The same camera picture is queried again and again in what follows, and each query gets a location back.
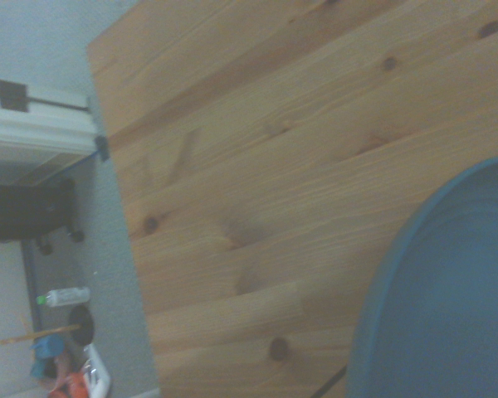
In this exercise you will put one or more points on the dark green round plate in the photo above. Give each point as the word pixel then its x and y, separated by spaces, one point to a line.
pixel 448 290

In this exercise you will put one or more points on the clear bottle green cap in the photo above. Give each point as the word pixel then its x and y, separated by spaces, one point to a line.
pixel 68 296

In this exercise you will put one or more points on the black round disc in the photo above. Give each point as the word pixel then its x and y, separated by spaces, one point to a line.
pixel 83 325

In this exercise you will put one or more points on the white plastic tray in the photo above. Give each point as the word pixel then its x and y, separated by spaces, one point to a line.
pixel 99 373

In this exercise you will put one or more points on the blue plastic cup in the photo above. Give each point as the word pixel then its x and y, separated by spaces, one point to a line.
pixel 47 348

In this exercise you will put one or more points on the wooden stick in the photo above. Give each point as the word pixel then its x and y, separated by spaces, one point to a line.
pixel 37 334

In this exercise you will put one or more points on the orange packet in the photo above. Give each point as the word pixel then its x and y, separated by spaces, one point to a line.
pixel 72 383

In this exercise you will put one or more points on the white aluminium frame rail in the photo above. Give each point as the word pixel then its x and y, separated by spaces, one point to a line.
pixel 37 124

